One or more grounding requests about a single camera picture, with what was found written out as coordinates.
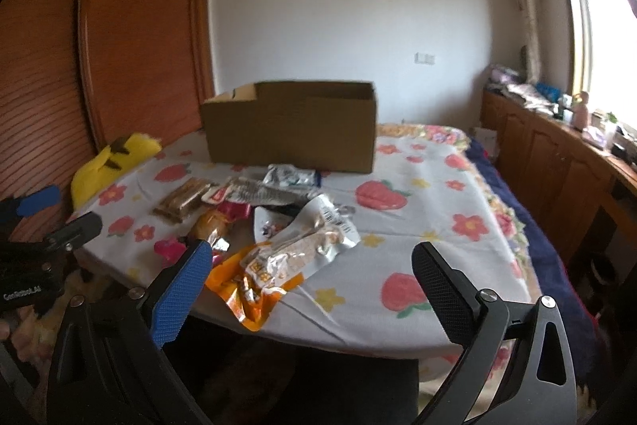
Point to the pink bottle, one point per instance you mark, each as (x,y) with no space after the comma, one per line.
(581,114)

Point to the white red duck snack bag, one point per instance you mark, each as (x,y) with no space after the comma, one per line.
(273,229)

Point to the white wall switch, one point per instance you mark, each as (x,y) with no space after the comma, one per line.
(424,59)

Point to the round bread packet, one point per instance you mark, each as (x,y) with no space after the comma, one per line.
(212,227)

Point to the strawberry flower print sheet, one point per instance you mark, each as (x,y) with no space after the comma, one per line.
(422,189)

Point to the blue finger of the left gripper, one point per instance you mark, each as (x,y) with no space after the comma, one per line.
(31,204)

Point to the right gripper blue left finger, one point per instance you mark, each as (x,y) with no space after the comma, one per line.
(160,310)

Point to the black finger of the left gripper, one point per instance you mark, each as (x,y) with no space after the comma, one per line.
(75,234)

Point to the orange snack bag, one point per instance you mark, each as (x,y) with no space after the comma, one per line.
(249,304)

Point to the window frame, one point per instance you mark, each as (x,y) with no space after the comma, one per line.
(604,51)

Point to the wooden wardrobe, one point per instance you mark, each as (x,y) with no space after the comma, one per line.
(78,74)

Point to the brown cardboard box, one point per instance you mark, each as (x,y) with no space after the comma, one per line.
(322,125)

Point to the wooden side cabinet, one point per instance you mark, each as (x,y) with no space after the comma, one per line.
(583,199)

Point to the clear grain bar packet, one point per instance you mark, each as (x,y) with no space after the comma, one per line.
(183,201)

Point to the white chicken feet snack bag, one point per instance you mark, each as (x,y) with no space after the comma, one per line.
(313,239)

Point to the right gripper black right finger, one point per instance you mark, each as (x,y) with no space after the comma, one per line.
(475,321)

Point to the silver blue snack bag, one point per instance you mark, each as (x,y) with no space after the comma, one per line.
(282,185)

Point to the yellow plush toy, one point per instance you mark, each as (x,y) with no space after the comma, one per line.
(115,160)

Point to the dark blue blanket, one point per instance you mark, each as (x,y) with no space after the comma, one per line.
(550,270)

